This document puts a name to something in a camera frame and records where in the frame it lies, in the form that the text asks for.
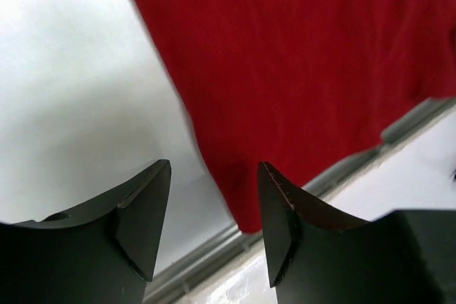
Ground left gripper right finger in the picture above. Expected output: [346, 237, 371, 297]
[257, 162, 455, 303]

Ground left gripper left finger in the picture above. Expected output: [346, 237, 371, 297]
[1, 159, 171, 303]

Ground red item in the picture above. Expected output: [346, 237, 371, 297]
[135, 0, 455, 233]

